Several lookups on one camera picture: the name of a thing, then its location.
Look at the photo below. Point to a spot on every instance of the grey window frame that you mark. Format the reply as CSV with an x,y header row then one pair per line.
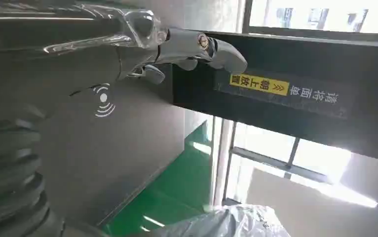
x,y
274,163

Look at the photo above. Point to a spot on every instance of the dark table frame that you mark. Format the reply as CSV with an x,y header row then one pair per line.
x,y
323,65

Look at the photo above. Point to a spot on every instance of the ribbed grey left arm sleeve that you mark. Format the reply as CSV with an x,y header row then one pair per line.
x,y
9,183

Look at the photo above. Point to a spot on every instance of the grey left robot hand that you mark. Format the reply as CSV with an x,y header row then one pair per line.
x,y
110,147

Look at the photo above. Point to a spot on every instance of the clear plastic wrapped parcel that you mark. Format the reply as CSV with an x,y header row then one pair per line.
x,y
228,224

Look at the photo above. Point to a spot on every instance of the yellow label with black print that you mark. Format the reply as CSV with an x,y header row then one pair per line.
x,y
259,84

